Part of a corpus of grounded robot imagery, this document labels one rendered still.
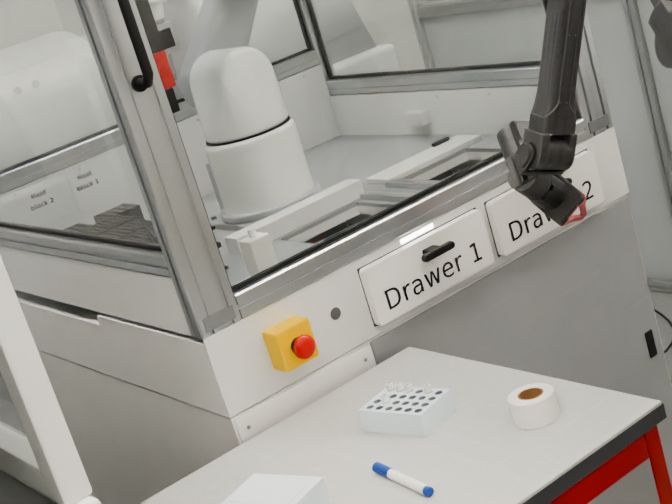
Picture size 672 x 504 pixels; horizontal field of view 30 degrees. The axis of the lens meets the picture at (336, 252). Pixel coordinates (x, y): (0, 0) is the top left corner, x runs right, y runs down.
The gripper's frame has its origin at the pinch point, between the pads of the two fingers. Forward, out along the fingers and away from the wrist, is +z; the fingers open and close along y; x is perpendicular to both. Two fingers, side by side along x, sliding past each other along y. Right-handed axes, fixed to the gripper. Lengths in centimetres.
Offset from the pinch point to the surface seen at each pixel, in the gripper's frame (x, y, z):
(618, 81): 31, -108, 142
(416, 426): -38, 24, -34
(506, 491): -32, 47, -43
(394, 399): -39, 17, -32
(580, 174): 4.9, -17.0, 19.9
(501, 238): -13.3, -11.9, 5.0
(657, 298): -15, -71, 184
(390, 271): -28.2, -10.7, -17.3
